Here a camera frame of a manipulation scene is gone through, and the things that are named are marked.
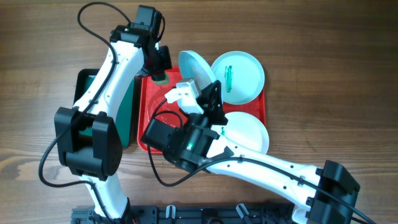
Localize green yellow sponge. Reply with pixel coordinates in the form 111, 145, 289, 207
151, 72, 169, 85

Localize pale green plate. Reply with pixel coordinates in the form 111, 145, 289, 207
211, 51, 265, 105

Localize light blue plate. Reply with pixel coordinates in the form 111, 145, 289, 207
178, 50, 217, 90

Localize white plate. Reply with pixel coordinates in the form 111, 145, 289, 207
211, 111, 270, 154

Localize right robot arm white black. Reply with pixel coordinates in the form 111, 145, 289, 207
141, 80, 360, 223

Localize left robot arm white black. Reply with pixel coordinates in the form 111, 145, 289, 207
50, 5, 172, 223

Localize red plastic tray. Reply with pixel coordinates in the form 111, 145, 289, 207
137, 66, 266, 152

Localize dark green tray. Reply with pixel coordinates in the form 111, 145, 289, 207
73, 68, 134, 149

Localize black mounting rail base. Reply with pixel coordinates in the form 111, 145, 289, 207
70, 202, 296, 224

